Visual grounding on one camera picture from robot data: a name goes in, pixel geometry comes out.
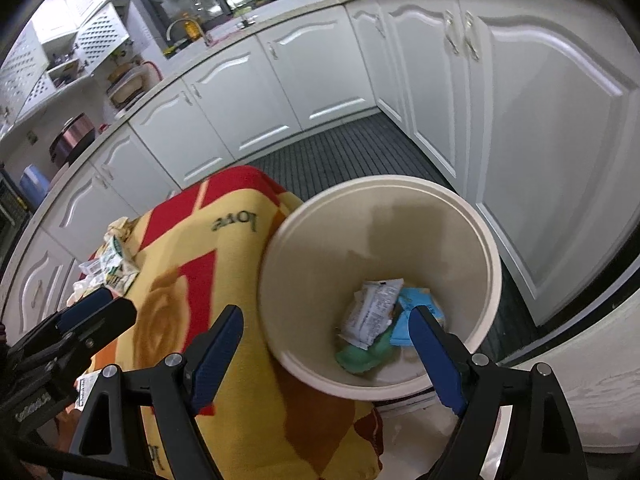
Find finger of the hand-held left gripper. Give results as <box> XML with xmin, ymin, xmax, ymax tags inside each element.
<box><xmin>30</xmin><ymin>300</ymin><xmax>137</xmax><ymax>386</ymax></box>
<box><xmin>7</xmin><ymin>287</ymin><xmax>115</xmax><ymax>356</ymax></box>

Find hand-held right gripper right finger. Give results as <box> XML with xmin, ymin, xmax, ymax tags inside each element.
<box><xmin>407</xmin><ymin>305</ymin><xmax>586</xmax><ymax>480</ymax></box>

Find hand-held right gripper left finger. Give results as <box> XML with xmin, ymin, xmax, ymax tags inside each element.
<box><xmin>69</xmin><ymin>305</ymin><xmax>245</xmax><ymax>480</ymax></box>

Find blue snack packet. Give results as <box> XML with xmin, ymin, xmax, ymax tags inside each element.
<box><xmin>390</xmin><ymin>287</ymin><xmax>446</xmax><ymax>347</ymax></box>

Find green plastic packet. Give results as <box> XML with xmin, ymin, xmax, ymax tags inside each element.
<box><xmin>335</xmin><ymin>332</ymin><xmax>401</xmax><ymax>375</ymax></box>

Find white printed packet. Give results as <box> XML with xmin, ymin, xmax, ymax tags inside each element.
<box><xmin>339</xmin><ymin>278</ymin><xmax>406</xmax><ymax>352</ymax></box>

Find white plastic bin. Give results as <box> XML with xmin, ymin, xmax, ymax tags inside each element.
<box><xmin>257</xmin><ymin>175</ymin><xmax>502</xmax><ymax>402</ymax></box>

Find crumpled white tissue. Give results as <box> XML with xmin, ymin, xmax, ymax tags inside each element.
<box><xmin>67</xmin><ymin>275</ymin><xmax>108</xmax><ymax>306</ymax></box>

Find white and green milk carton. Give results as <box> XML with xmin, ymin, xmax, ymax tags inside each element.
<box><xmin>97</xmin><ymin>237</ymin><xmax>141</xmax><ymax>293</ymax></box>

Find crumpled brown paper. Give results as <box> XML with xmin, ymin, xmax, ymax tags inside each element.
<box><xmin>103</xmin><ymin>216</ymin><xmax>132</xmax><ymax>241</ymax></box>

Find colourful printed blanket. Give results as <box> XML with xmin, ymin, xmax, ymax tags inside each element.
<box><xmin>55</xmin><ymin>165</ymin><xmax>386</xmax><ymax>480</ymax></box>

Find black microwave oven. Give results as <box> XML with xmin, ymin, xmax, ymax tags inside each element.
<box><xmin>0</xmin><ymin>162</ymin><xmax>31</xmax><ymax>261</ymax></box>

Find blue plastic container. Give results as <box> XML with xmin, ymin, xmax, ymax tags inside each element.
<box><xmin>20</xmin><ymin>165</ymin><xmax>51</xmax><ymax>208</ymax></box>

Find copper rice cooker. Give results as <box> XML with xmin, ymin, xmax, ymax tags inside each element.
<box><xmin>48</xmin><ymin>114</ymin><xmax>96</xmax><ymax>163</ymax></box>

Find dark striped floor mat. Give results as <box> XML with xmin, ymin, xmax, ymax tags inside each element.
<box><xmin>240</xmin><ymin>110</ymin><xmax>541</xmax><ymax>346</ymax></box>

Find beige casserole pot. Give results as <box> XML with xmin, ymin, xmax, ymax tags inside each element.
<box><xmin>107</xmin><ymin>62</ymin><xmax>138</xmax><ymax>86</ymax></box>

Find white board with red rim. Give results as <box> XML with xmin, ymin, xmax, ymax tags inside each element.
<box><xmin>135</xmin><ymin>60</ymin><xmax>165</xmax><ymax>91</ymax></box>

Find white lower kitchen cabinets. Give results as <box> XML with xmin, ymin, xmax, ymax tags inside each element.
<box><xmin>0</xmin><ymin>0</ymin><xmax>640</xmax><ymax>341</ymax></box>

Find white lattice upper cabinets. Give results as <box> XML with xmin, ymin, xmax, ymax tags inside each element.
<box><xmin>0</xmin><ymin>0</ymin><xmax>133</xmax><ymax>126</ymax></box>

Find tall metal faucet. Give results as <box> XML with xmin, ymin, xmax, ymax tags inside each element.
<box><xmin>166</xmin><ymin>17</ymin><xmax>213</xmax><ymax>48</ymax></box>

